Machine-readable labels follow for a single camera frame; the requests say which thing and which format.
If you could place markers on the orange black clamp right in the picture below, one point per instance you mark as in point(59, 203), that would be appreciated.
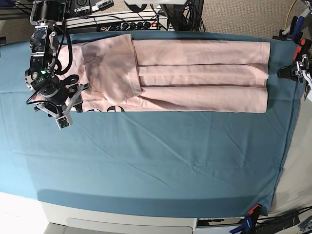
point(303, 47)

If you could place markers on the orange blue clamp bottom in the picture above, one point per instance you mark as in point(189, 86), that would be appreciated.
point(249, 222)

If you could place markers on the white power strip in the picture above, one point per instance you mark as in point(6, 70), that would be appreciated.
point(132, 26)

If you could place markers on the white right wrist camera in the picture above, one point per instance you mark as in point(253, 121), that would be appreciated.
point(64, 121)

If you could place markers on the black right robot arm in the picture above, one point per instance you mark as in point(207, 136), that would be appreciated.
point(52, 57)

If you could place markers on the blue black clamp top right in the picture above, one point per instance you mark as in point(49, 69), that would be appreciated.
point(294, 31)

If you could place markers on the yellow handled pliers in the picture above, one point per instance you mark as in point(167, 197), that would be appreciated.
point(308, 87)

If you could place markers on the pink T-shirt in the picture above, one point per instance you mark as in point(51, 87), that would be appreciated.
point(170, 74)

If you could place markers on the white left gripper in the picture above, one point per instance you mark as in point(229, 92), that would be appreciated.
point(300, 70)

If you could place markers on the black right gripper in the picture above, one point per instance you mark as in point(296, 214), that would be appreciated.
point(63, 101)

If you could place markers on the teal table cloth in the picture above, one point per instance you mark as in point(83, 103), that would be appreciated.
point(165, 164)

